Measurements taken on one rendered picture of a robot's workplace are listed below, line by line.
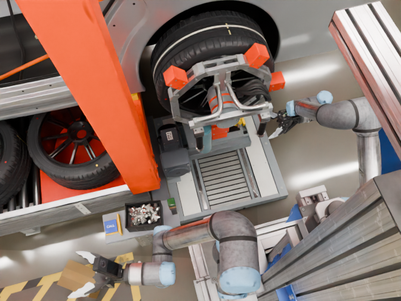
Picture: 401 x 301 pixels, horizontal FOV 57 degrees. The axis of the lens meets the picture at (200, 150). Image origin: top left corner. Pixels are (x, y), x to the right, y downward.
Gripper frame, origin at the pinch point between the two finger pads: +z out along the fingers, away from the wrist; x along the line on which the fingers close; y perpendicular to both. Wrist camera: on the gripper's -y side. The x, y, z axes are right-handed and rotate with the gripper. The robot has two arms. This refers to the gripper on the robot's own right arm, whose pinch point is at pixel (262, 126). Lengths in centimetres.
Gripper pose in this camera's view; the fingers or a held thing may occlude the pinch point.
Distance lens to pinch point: 196.4
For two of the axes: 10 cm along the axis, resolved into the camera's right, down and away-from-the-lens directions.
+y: -0.2, -4.2, -9.1
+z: -9.7, 2.2, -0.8
